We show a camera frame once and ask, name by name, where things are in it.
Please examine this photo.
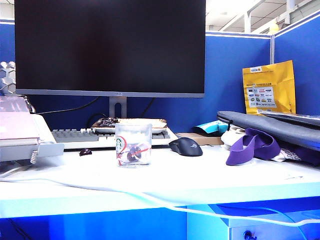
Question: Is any purple elastic band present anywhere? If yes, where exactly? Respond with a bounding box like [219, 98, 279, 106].
[225, 127, 281, 167]

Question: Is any grey laptop sleeve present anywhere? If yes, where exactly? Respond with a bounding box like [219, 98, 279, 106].
[216, 110, 320, 152]

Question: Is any narrow blue partition panel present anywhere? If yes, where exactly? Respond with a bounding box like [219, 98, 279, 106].
[271, 11, 320, 116]

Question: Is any yellow printed bag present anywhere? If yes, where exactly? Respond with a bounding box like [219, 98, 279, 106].
[241, 59, 297, 116]

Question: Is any printed clear glass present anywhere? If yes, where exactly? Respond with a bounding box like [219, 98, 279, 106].
[114, 122, 153, 169]

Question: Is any white drawer cabinet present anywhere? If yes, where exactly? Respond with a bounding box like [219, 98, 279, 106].
[186, 203, 320, 240]

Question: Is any white and grey keyboard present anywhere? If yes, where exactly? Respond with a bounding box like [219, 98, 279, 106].
[51, 127, 179, 150]

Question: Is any black monitor cable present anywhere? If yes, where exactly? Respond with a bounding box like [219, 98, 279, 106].
[37, 96, 101, 115]

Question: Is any white hexagon ornament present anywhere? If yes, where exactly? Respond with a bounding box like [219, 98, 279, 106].
[0, 61, 17, 96]

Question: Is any drawer lock with key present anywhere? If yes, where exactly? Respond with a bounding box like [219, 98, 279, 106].
[242, 229, 258, 240]

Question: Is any silver laptop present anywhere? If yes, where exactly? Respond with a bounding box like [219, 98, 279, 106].
[257, 109, 320, 127]

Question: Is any brown cardboard box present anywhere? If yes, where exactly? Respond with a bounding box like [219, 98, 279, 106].
[176, 132, 224, 146]

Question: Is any white cable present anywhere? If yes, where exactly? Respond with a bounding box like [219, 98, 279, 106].
[0, 176, 320, 228]

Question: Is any white and grey desk phone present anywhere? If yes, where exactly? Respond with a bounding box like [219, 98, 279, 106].
[0, 113, 65, 163]

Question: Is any grey monitor stand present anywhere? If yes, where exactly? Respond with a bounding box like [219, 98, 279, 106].
[108, 96, 128, 119]

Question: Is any patterned white cloth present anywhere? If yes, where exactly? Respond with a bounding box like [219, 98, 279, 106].
[271, 147, 301, 163]

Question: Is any black computer monitor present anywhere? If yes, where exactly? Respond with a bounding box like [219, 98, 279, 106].
[14, 0, 206, 99]

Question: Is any brown patterned plate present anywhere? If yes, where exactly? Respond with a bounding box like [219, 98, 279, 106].
[90, 117, 168, 134]

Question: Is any black computer mouse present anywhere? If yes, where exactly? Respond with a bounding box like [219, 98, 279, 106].
[168, 137, 204, 157]

